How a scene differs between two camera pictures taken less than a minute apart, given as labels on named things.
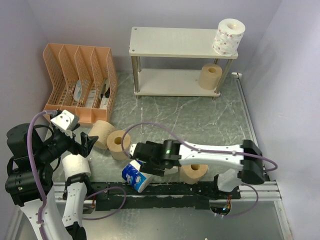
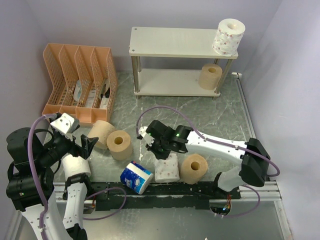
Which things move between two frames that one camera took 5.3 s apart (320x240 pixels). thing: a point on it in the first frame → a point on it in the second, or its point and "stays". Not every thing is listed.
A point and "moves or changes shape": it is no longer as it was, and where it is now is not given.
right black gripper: (150, 168) → (161, 155)
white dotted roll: (228, 37) stays
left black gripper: (83, 147) stays
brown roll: (114, 143) stays
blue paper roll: (138, 180) moves or changes shape
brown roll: (210, 76) stays
